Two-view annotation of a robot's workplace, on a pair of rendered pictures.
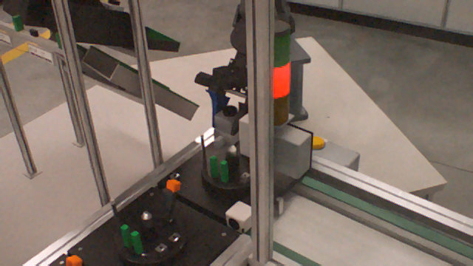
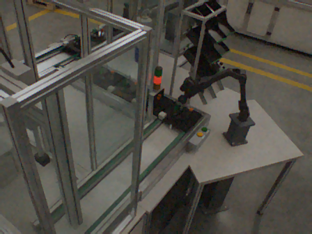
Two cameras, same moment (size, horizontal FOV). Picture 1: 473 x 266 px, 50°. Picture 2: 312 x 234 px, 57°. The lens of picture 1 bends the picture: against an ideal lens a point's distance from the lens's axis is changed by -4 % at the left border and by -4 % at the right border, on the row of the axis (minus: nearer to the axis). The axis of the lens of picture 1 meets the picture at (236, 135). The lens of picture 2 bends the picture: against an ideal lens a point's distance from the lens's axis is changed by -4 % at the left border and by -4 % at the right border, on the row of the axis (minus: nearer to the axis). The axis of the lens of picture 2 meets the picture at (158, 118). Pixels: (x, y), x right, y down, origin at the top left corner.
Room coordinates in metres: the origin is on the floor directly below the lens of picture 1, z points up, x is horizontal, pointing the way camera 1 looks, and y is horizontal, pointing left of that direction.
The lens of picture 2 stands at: (0.46, -1.65, 2.40)
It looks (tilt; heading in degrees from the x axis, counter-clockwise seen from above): 41 degrees down; 80
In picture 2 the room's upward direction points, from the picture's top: 7 degrees clockwise
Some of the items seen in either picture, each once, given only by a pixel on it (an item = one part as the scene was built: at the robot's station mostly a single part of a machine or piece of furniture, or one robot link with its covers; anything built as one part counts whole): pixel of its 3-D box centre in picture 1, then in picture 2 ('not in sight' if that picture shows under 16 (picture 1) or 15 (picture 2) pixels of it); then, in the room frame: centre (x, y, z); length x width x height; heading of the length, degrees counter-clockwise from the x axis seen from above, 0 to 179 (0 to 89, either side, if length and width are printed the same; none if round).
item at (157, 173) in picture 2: not in sight; (177, 150); (0.86, -0.30, 0.91); 0.89 x 0.06 x 0.11; 51
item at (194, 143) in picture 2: not in sight; (198, 138); (1.03, -0.19, 0.93); 0.21 x 0.07 x 0.06; 51
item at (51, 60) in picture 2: not in sight; (116, 32); (0.42, 1.46, 0.92); 2.35 x 0.41 x 0.12; 51
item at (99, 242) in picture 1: (148, 227); (152, 96); (0.72, 0.17, 1.01); 0.24 x 0.24 x 0.13; 51
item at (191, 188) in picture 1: (233, 177); (180, 115); (0.91, 0.01, 0.96); 0.24 x 0.24 x 0.02; 51
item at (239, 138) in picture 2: not in sight; (238, 129); (1.34, -0.12, 0.96); 0.15 x 0.15 x 0.20; 14
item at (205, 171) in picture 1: (233, 171); (180, 113); (0.91, 0.01, 0.98); 0.14 x 0.14 x 0.02
